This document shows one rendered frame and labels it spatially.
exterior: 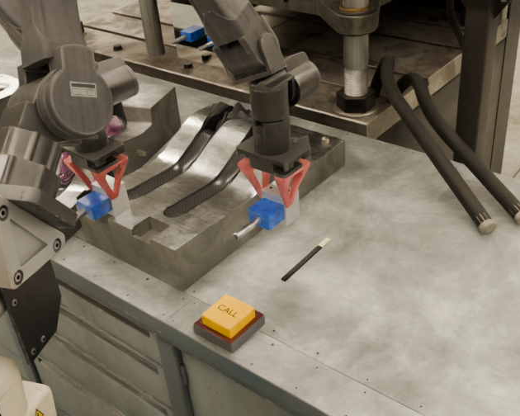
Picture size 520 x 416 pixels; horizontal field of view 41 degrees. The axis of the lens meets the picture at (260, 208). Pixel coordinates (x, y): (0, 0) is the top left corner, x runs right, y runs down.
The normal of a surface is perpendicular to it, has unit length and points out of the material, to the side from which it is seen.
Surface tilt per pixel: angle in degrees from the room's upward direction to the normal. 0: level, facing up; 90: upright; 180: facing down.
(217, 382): 90
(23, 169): 52
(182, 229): 0
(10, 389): 90
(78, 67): 67
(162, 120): 90
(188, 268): 90
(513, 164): 0
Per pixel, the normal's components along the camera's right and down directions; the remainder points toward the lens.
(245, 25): 0.69, -0.04
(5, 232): 0.95, 0.10
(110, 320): -0.63, 0.47
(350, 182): -0.08, -0.83
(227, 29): -0.45, 0.71
